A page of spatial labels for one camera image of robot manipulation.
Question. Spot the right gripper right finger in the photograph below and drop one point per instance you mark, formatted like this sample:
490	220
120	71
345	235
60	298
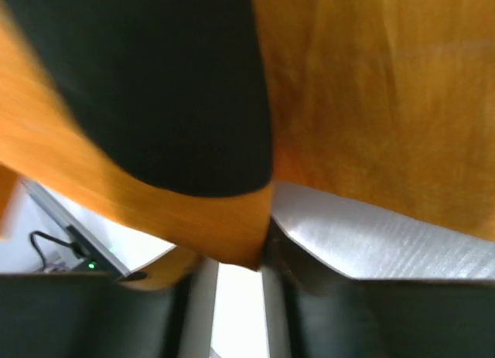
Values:
313	311

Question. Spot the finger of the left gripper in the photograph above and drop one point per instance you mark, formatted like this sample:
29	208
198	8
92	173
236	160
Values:
172	91

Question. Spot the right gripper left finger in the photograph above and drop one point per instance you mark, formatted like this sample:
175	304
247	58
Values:
89	316

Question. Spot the orange cartoon cloth placemat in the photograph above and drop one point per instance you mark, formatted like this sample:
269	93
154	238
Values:
382	141

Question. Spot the aluminium mounting rail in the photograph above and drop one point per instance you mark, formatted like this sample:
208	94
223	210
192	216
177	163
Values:
93	255

